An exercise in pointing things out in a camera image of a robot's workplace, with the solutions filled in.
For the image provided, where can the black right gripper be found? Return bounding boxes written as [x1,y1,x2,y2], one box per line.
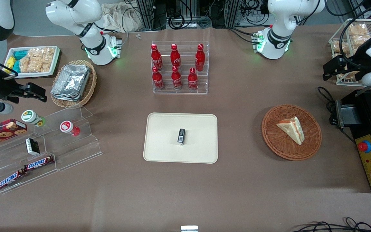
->
[0,75,48,104]

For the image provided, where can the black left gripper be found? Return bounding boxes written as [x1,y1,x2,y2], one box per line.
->
[322,41,371,81]

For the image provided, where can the triangle sandwich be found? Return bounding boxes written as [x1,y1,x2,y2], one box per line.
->
[276,116,305,145]

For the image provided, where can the white rectangular snack tray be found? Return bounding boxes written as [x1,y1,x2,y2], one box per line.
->
[5,46,61,79]

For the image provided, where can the oval brown wicker basket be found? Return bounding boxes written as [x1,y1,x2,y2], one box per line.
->
[50,60,98,109]

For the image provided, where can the round brown wicker basket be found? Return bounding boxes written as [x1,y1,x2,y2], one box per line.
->
[262,104,322,161]

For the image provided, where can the cream plastic serving tray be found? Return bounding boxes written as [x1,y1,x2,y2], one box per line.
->
[143,112,218,164]

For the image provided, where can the green lid cup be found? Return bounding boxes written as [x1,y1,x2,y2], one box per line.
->
[21,110,47,127]

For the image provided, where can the clear bag of fried snacks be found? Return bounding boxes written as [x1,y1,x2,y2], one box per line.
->
[347,23,371,46]
[332,39,351,56]

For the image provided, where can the clear bag of rice crackers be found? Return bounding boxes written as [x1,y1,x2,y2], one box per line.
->
[19,47,55,73]

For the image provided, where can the stacked aluminium foil containers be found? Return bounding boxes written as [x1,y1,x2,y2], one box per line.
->
[51,64,91,102]

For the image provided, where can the red lid cup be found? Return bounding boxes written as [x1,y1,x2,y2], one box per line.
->
[60,120,81,137]

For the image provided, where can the black sealing machine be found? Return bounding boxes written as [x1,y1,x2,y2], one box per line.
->
[335,88,371,193]

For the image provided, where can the red cookie box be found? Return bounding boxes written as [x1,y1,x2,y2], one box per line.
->
[0,119,28,150]

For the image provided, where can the small black white box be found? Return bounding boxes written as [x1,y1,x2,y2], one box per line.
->
[25,138,41,156]

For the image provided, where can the clear acrylic stepped shelf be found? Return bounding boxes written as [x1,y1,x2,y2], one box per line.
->
[0,106,104,195]

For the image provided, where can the brown Snickers bar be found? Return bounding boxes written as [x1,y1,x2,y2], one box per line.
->
[0,169,26,191]
[24,155,55,172]

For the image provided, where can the red emergency stop button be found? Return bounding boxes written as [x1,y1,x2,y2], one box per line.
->
[357,140,371,154]

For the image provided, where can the beige cloth bag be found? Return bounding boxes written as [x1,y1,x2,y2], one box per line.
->
[99,3,147,33]

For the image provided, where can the red cola bottle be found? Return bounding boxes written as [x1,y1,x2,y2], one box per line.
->
[170,43,182,70]
[187,68,199,91]
[171,66,183,90]
[195,44,206,72]
[151,44,163,71]
[152,66,165,91]

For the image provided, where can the clear acrylic bottle rack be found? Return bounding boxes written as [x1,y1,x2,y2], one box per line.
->
[151,41,210,95]

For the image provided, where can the black machine power cable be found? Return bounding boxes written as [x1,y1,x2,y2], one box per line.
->
[317,86,356,143]

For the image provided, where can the white wire basket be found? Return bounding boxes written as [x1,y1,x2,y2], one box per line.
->
[328,18,371,87]

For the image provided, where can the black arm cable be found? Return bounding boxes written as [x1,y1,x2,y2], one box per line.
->
[338,0,371,66]

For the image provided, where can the black floor cables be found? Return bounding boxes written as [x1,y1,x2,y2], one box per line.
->
[292,217,371,232]

